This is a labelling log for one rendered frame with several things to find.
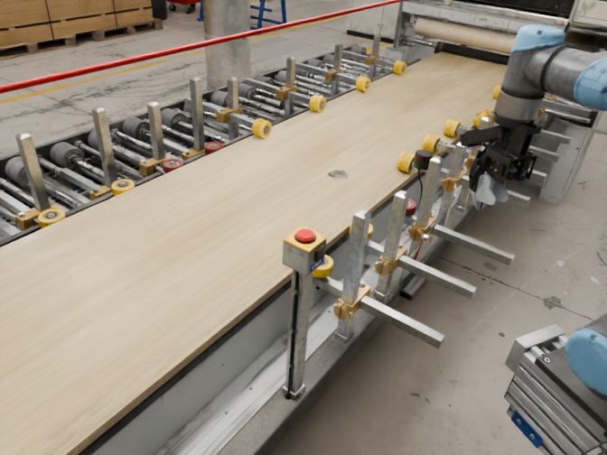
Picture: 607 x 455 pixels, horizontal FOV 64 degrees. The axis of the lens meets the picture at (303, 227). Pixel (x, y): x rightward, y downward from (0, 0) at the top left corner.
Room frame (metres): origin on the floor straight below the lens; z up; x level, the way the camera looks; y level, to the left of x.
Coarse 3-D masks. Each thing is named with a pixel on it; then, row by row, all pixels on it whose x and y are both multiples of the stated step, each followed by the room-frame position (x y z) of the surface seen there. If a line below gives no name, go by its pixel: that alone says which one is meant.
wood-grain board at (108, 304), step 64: (448, 64) 3.58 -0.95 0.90; (320, 128) 2.23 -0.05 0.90; (384, 128) 2.29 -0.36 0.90; (128, 192) 1.50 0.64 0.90; (192, 192) 1.54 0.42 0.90; (256, 192) 1.57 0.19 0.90; (320, 192) 1.61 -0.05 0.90; (384, 192) 1.64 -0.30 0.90; (0, 256) 1.09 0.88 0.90; (64, 256) 1.11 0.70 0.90; (128, 256) 1.14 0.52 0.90; (192, 256) 1.16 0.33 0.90; (256, 256) 1.18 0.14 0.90; (0, 320) 0.85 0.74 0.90; (64, 320) 0.86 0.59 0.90; (128, 320) 0.88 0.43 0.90; (192, 320) 0.89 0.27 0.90; (0, 384) 0.66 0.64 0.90; (64, 384) 0.68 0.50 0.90; (128, 384) 0.69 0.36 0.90; (0, 448) 0.52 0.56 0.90; (64, 448) 0.53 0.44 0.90
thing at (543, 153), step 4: (460, 128) 2.22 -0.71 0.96; (464, 128) 2.22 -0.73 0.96; (468, 128) 2.22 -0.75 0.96; (460, 132) 2.22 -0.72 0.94; (464, 132) 2.21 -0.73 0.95; (528, 148) 2.05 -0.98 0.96; (532, 148) 2.04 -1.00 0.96; (536, 148) 2.04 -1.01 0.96; (536, 152) 2.03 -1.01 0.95; (540, 152) 2.02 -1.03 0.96; (544, 152) 2.01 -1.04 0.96; (548, 152) 2.01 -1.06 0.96; (552, 152) 2.02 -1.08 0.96; (540, 156) 2.01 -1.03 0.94; (544, 156) 2.01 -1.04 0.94; (548, 156) 2.00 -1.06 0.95; (552, 156) 1.99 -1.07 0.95; (556, 156) 1.98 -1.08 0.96; (552, 160) 1.99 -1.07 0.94; (556, 160) 1.98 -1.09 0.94
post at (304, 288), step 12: (312, 276) 0.85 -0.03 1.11; (300, 288) 0.83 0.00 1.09; (300, 300) 0.83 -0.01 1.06; (300, 312) 0.83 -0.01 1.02; (300, 324) 0.83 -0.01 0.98; (288, 336) 0.85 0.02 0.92; (300, 336) 0.83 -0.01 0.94; (288, 348) 0.85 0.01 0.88; (300, 348) 0.84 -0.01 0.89; (288, 360) 0.84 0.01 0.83; (300, 360) 0.84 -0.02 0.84; (288, 372) 0.84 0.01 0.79; (300, 372) 0.84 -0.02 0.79; (288, 384) 0.83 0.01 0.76; (300, 384) 0.85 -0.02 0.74
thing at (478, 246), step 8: (408, 216) 1.55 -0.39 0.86; (408, 224) 1.54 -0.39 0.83; (432, 224) 1.51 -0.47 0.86; (432, 232) 1.49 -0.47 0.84; (440, 232) 1.47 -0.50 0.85; (448, 232) 1.46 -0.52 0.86; (456, 232) 1.46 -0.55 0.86; (448, 240) 1.45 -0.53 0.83; (456, 240) 1.43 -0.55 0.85; (464, 240) 1.42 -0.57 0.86; (472, 240) 1.42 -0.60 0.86; (472, 248) 1.40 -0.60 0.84; (480, 248) 1.39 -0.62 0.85; (488, 248) 1.38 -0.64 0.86; (496, 248) 1.38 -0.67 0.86; (488, 256) 1.37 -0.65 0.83; (496, 256) 1.35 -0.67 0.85; (504, 256) 1.34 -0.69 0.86; (512, 256) 1.34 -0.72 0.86
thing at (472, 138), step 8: (488, 128) 0.89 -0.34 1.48; (496, 128) 0.88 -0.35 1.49; (464, 136) 0.94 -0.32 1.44; (472, 136) 0.92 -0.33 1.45; (480, 136) 0.91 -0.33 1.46; (488, 136) 0.89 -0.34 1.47; (496, 136) 0.87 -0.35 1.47; (464, 144) 0.94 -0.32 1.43; (472, 144) 0.93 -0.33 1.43; (480, 144) 0.93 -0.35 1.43
